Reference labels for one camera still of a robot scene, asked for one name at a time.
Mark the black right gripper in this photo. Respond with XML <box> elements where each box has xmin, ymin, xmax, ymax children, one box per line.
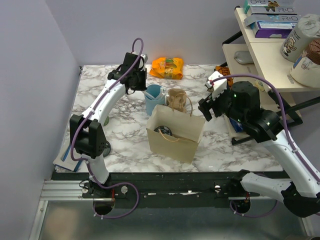
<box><xmin>198</xmin><ymin>84</ymin><xmax>247</xmax><ymax>125</ymax></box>

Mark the beige paper bag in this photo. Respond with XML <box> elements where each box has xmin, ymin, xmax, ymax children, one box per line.
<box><xmin>146</xmin><ymin>104</ymin><xmax>206</xmax><ymax>164</ymax></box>

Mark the black plastic cup lid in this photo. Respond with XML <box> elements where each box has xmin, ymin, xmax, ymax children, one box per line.
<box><xmin>154</xmin><ymin>125</ymin><xmax>173</xmax><ymax>136</ymax></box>

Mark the green paper cup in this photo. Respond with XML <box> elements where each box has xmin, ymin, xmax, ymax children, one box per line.
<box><xmin>103</xmin><ymin>117</ymin><xmax>110</xmax><ymax>126</ymax></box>

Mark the single brown pulp cup carrier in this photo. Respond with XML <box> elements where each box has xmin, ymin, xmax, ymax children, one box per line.
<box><xmin>173</xmin><ymin>134</ymin><xmax>198</xmax><ymax>143</ymax></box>

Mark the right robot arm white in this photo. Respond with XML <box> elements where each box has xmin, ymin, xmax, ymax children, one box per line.
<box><xmin>198</xmin><ymin>79</ymin><xmax>320</xmax><ymax>218</ymax></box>

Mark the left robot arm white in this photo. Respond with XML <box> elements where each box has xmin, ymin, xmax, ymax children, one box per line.
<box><xmin>69</xmin><ymin>52</ymin><xmax>148</xmax><ymax>198</ymax></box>

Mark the razor blister pack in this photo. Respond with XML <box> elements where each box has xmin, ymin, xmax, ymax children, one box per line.
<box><xmin>53</xmin><ymin>143</ymin><xmax>82</xmax><ymax>172</ymax></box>

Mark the blue straw holder cup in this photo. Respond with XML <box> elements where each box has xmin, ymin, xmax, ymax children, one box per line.
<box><xmin>144</xmin><ymin>84</ymin><xmax>166</xmax><ymax>116</ymax></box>

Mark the brown pulp cup carrier stack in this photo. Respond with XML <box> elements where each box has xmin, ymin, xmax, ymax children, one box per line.
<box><xmin>166</xmin><ymin>88</ymin><xmax>187</xmax><ymax>113</ymax></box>

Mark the orange snack bag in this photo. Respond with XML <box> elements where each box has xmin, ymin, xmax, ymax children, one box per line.
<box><xmin>149</xmin><ymin>57</ymin><xmax>184</xmax><ymax>80</ymax></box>

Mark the blue snack bag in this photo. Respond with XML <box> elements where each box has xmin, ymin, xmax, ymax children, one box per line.
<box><xmin>229</xmin><ymin>118</ymin><xmax>243</xmax><ymax>133</ymax></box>

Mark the orange brown snack packet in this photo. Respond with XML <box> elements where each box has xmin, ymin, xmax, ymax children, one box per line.
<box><xmin>215</xmin><ymin>66</ymin><xmax>233</xmax><ymax>87</ymax></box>

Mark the grey computer mouse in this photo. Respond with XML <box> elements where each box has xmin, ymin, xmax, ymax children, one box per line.
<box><xmin>233</xmin><ymin>50</ymin><xmax>254</xmax><ymax>65</ymax></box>

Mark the purple tissue box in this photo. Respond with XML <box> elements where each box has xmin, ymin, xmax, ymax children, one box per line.
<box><xmin>250</xmin><ymin>21</ymin><xmax>297</xmax><ymax>39</ymax></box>

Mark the cartoon paper roll brown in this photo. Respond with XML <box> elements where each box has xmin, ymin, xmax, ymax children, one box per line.
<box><xmin>290</xmin><ymin>39</ymin><xmax>320</xmax><ymax>89</ymax></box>

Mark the grey R+O box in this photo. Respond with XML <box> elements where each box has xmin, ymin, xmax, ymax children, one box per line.
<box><xmin>244</xmin><ymin>6</ymin><xmax>301</xmax><ymax>26</ymax></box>

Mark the teal box top shelf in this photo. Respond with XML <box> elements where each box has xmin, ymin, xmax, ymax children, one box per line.
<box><xmin>243</xmin><ymin>0</ymin><xmax>295</xmax><ymax>14</ymax></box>

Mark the cartoon paper roll grey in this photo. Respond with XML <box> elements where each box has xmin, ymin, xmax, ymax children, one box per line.
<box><xmin>280</xmin><ymin>14</ymin><xmax>320</xmax><ymax>63</ymax></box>

